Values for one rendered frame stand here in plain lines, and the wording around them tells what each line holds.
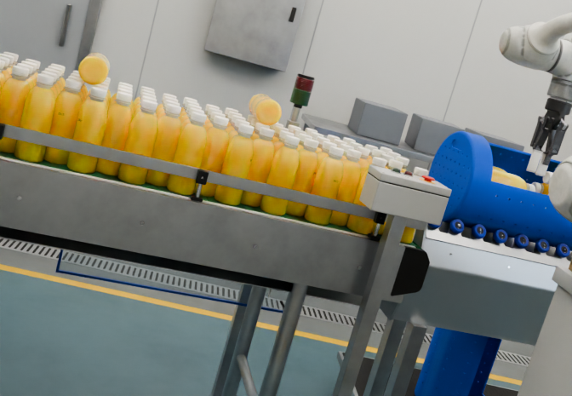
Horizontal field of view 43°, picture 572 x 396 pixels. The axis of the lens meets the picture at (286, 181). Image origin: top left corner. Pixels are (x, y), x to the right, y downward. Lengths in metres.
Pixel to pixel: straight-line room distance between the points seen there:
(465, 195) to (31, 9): 3.96
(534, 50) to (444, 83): 3.48
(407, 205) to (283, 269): 0.37
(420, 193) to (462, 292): 0.51
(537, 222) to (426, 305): 0.42
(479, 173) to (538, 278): 0.41
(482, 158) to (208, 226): 0.83
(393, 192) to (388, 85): 3.74
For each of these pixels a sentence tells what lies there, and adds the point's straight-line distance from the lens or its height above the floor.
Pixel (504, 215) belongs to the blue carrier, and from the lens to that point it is 2.24.
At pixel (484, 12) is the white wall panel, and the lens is 5.74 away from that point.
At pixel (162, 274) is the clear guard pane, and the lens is 2.44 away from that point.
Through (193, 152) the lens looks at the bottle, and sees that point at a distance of 1.85.
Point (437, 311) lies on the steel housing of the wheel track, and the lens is 2.30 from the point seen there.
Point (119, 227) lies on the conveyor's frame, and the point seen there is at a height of 0.79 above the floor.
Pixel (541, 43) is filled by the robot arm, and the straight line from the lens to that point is 2.20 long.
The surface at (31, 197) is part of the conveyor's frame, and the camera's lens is 1.86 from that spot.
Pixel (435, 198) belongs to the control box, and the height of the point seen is 1.07.
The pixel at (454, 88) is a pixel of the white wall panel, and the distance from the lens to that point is 5.68.
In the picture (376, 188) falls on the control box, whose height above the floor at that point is 1.06.
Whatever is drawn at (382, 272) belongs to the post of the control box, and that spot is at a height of 0.84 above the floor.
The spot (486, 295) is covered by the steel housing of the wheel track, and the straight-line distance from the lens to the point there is 2.31.
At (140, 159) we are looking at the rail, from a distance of 1.84.
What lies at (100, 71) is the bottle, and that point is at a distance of 1.89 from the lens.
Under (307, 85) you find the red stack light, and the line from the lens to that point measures 2.42.
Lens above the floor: 1.34
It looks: 10 degrees down
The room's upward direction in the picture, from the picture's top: 16 degrees clockwise
